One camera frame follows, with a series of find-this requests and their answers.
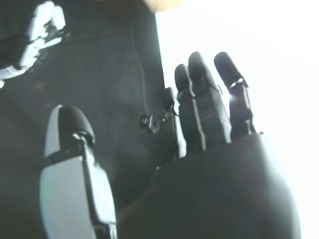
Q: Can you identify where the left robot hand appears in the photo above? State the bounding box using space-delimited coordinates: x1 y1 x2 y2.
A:
39 51 303 239

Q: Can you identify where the cupcake with orange slices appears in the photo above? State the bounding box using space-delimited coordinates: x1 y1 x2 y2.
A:
143 0 186 13

